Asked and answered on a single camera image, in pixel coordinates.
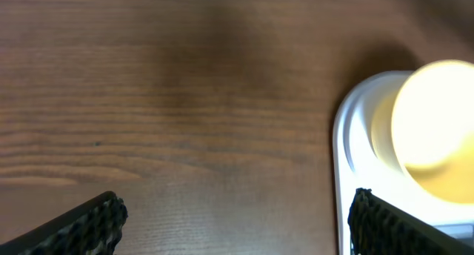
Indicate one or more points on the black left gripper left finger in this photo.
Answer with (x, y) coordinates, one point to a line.
(94, 227)

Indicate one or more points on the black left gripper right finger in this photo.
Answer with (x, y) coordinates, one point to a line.
(379, 228)

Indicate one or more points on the white digital kitchen scale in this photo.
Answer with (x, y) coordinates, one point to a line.
(357, 166)

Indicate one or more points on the pale yellow bowl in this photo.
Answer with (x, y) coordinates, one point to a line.
(425, 129)

